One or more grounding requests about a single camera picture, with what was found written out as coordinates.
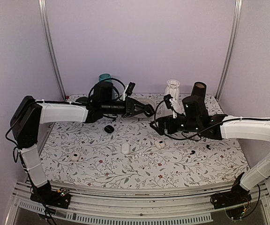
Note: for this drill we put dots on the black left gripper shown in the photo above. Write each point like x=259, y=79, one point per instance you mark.
x=130, y=107

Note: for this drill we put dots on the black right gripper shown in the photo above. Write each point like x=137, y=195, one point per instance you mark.
x=162, y=120

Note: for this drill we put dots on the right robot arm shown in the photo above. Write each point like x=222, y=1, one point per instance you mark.
x=196, y=119

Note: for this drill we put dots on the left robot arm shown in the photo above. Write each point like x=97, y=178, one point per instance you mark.
x=31, y=114

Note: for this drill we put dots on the beige earbud charging case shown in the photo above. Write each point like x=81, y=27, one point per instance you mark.
x=159, y=144

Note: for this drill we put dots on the small black earbud case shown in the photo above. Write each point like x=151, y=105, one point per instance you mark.
x=108, y=129

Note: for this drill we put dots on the white open earbud case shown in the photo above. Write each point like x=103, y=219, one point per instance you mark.
x=75, y=156

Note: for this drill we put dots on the grey spiral plate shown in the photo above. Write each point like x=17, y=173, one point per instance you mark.
x=150, y=102

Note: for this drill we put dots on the white ribbed vase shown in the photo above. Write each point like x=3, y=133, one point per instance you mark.
x=172, y=89

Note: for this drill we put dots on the floral patterned table mat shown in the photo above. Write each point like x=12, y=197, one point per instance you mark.
x=102, y=164

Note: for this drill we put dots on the teal cup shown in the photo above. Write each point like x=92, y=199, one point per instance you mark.
x=107, y=78

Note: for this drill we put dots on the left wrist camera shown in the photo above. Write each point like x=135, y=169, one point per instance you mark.
x=128, y=90

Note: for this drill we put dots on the aluminium front rail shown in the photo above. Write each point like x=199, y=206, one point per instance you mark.
x=111, y=206

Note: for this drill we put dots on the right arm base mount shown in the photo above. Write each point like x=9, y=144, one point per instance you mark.
x=237, y=195

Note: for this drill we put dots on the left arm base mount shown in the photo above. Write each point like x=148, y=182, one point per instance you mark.
x=45, y=195

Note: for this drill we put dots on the right aluminium frame post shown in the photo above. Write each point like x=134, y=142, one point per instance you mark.
x=230, y=49

